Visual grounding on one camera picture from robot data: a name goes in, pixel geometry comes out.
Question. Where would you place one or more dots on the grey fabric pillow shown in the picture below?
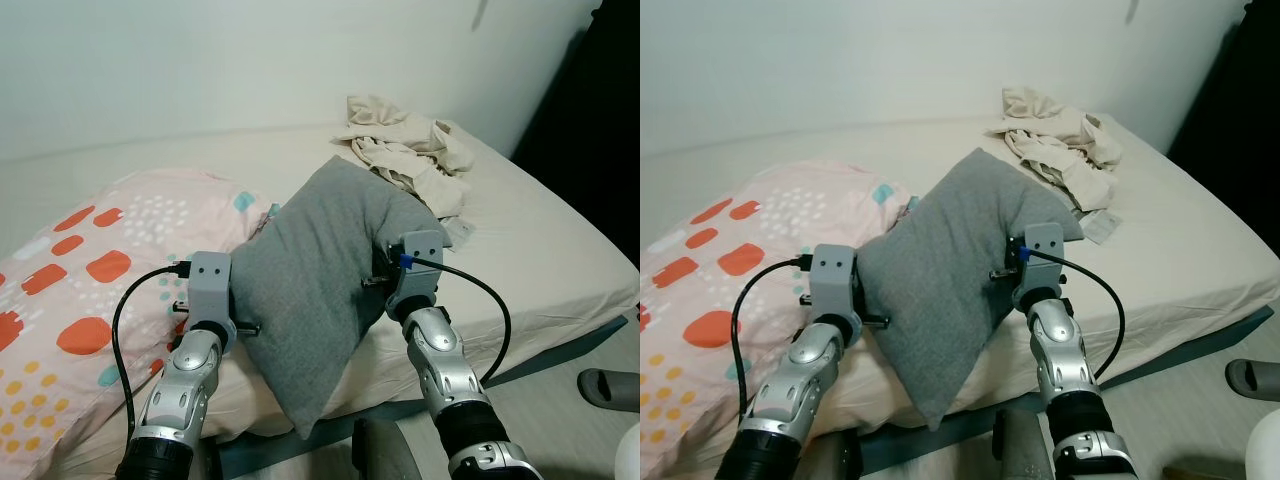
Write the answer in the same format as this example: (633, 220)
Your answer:
(320, 280)
(950, 270)

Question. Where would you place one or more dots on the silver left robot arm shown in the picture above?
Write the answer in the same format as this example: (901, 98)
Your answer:
(800, 380)
(180, 390)

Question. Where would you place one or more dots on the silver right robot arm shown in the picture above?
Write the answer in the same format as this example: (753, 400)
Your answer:
(1060, 350)
(445, 370)

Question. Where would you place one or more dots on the grey and white booklet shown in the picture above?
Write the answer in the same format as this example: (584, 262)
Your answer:
(460, 230)
(1100, 228)

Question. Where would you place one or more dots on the crumpled beige blanket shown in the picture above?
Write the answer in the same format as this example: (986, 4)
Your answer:
(410, 150)
(1060, 145)

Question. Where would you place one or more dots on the pink patterned quilt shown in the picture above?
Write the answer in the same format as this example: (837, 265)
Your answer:
(100, 250)
(740, 240)

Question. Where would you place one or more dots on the bed with beige sheet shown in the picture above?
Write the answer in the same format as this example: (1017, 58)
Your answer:
(1180, 230)
(540, 240)

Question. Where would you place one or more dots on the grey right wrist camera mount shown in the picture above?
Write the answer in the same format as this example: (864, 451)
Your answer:
(420, 265)
(1042, 255)

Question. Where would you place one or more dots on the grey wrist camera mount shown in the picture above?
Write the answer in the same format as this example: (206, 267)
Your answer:
(210, 285)
(835, 275)
(1042, 255)
(420, 265)

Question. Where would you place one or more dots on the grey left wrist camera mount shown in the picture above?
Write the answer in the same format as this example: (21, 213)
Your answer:
(835, 275)
(210, 285)

